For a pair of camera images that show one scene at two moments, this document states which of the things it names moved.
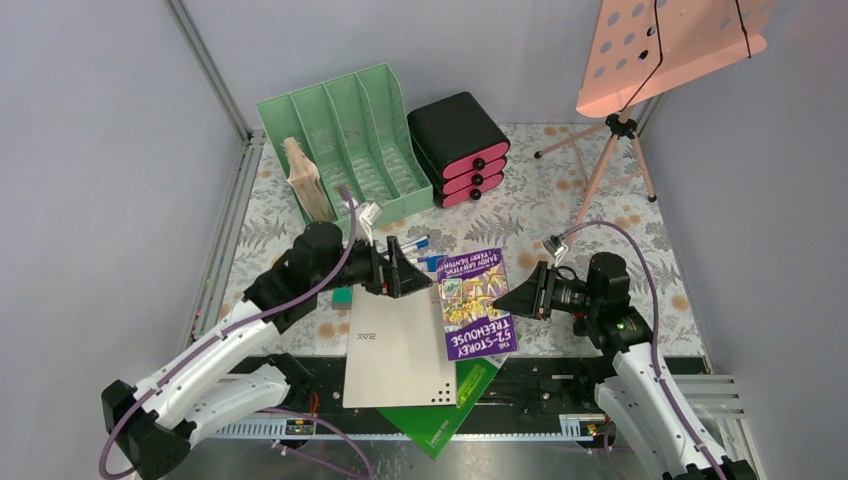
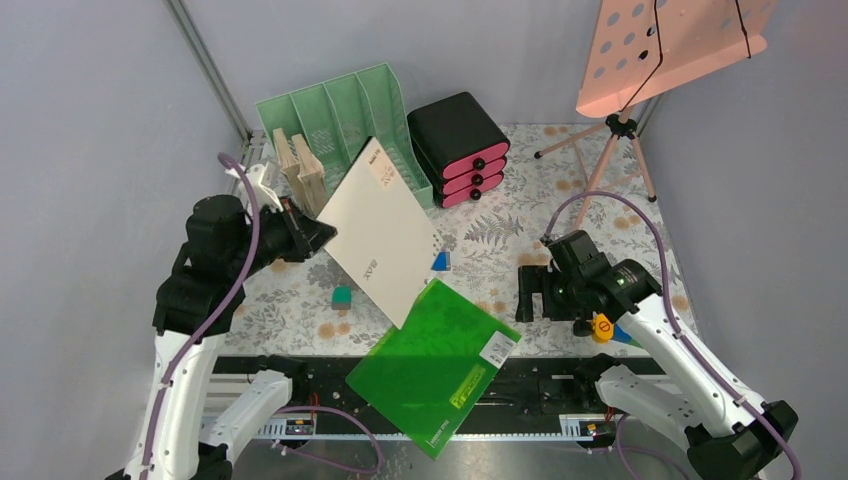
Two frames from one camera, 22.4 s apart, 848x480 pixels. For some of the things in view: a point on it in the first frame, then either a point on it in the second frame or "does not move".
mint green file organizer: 356,131 does not move
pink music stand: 645,46 does not move
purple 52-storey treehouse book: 470,284 → 311,179
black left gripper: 410,278 → 308,237
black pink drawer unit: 460,148 does not move
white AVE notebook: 396,351 → 385,234
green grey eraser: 341,298 does not move
